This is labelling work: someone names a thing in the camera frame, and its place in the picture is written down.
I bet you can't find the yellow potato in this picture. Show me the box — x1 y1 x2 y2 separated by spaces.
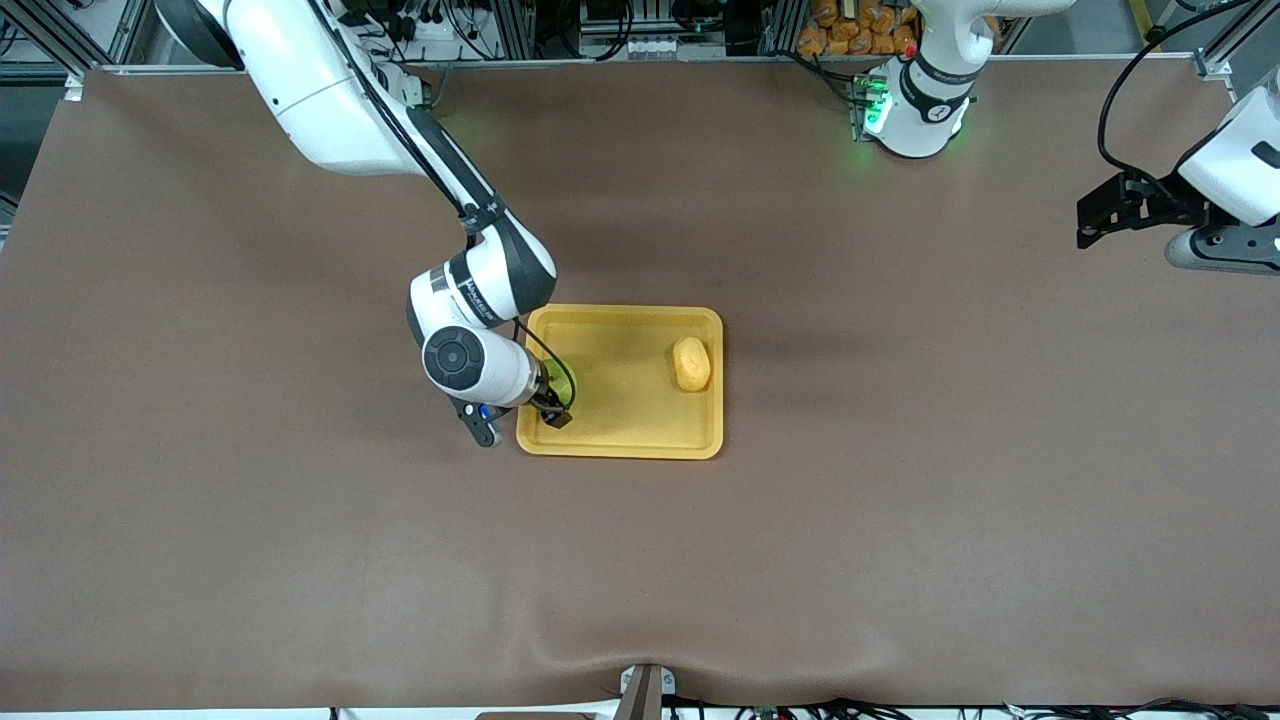
671 336 712 392

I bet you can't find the yellow plastic tray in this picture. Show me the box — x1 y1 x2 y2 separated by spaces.
516 304 725 461

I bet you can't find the brown table cover mat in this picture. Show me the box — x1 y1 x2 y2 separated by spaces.
0 60 1280 713

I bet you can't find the metal table clamp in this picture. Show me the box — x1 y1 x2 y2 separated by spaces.
618 664 677 720

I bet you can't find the bag of orange bread rolls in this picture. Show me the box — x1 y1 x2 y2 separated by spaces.
797 0 921 57

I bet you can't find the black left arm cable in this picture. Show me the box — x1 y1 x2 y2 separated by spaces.
1097 0 1256 193

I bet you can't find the aluminium table edge rail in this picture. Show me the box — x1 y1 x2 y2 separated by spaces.
100 52 1201 77

